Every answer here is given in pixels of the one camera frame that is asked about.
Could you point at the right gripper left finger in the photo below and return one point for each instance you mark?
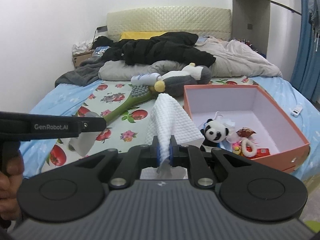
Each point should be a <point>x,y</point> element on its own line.
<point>133,162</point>

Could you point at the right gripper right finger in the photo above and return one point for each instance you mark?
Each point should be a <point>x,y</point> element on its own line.
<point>190,157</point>

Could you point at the white textured towel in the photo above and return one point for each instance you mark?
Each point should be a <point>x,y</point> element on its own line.
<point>168,118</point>

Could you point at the panda plush toy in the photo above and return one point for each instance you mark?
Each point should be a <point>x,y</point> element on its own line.
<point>216,132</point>

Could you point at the pink toy trinket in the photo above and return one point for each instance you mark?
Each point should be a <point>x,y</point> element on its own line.
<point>237,148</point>

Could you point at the person's left hand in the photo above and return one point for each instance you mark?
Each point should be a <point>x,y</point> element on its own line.
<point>10,184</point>

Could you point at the fruit-print bed sheet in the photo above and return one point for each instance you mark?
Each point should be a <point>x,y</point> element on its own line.
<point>107,96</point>

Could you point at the light blue bed sheet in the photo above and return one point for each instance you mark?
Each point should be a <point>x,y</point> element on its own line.
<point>65,98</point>

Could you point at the grey white penguin plush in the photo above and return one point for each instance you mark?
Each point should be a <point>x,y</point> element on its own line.
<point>173,82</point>

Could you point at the white lotion bottle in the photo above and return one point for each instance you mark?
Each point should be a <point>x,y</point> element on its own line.
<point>145,79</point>

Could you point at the red packet in box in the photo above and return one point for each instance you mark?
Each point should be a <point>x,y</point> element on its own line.
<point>261,152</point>

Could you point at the orange cardboard box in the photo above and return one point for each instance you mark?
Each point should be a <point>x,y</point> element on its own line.
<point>251,106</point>

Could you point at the dark grey blanket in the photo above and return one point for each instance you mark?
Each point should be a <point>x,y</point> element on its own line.
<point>85,74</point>

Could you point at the brown cardboard box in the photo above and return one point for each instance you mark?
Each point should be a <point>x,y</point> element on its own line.
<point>78,58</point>

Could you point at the light grey quilt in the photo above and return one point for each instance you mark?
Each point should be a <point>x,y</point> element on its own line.
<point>222,58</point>

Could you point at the black jacket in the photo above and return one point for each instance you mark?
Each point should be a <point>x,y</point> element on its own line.
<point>172,46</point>

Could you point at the blue curtain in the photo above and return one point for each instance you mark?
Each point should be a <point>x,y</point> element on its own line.
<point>305,77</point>

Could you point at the green long-handled massage brush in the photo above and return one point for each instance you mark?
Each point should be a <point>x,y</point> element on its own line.
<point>138,95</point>

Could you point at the white ring toy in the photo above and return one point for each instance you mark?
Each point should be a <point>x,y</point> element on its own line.
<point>248,148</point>

